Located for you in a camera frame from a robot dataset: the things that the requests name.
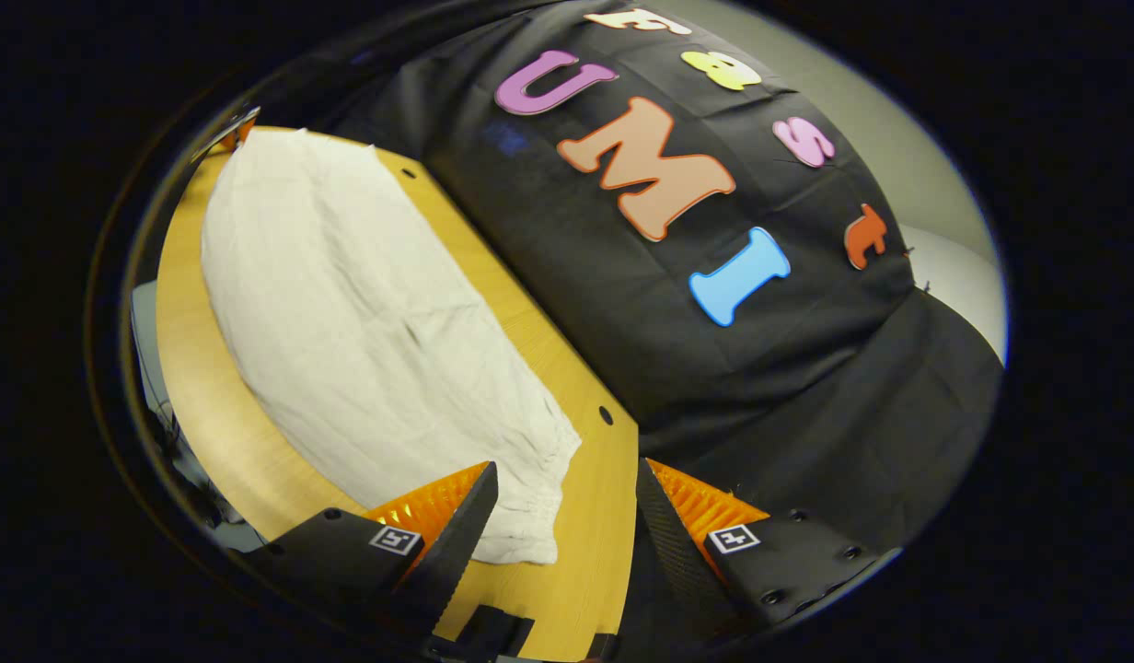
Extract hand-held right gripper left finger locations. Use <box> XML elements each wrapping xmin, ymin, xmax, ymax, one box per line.
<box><xmin>240</xmin><ymin>460</ymin><xmax>500</xmax><ymax>646</ymax></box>

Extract white jeans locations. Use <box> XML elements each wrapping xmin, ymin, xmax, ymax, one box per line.
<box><xmin>201</xmin><ymin>127</ymin><xmax>583</xmax><ymax>565</ymax></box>

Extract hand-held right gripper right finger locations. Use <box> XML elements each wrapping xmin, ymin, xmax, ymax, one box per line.
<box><xmin>634</xmin><ymin>458</ymin><xmax>904</xmax><ymax>646</ymax></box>

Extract black backdrop cloth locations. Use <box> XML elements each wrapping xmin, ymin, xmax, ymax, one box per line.
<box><xmin>323</xmin><ymin>0</ymin><xmax>1005</xmax><ymax>659</ymax></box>

